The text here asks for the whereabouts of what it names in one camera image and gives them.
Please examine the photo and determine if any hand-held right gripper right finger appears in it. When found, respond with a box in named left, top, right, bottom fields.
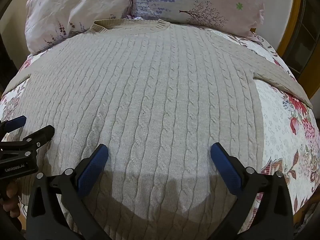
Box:
left=210, top=142, right=294, bottom=240

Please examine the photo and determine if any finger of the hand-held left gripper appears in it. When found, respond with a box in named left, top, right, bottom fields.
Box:
left=0, top=125, right=55, bottom=155
left=0, top=115, right=27, bottom=134

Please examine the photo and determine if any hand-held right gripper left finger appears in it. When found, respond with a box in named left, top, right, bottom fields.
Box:
left=26, top=144, right=109, bottom=240

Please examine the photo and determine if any beige cable knit sweater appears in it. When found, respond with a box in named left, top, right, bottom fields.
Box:
left=0, top=19, right=313, bottom=240

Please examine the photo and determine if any person's left hand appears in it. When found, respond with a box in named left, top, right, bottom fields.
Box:
left=2, top=180, right=23, bottom=214

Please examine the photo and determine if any floral quilted bedspread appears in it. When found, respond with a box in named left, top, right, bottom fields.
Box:
left=0, top=27, right=320, bottom=240

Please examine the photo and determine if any pink floral pillow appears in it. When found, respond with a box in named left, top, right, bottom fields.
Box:
left=24, top=0, right=137, bottom=55

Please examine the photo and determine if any blue floral pillow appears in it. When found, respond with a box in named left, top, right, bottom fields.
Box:
left=131, top=0, right=266, bottom=40

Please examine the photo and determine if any wooden headboard frame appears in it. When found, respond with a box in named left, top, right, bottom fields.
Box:
left=276, top=0, right=320, bottom=100

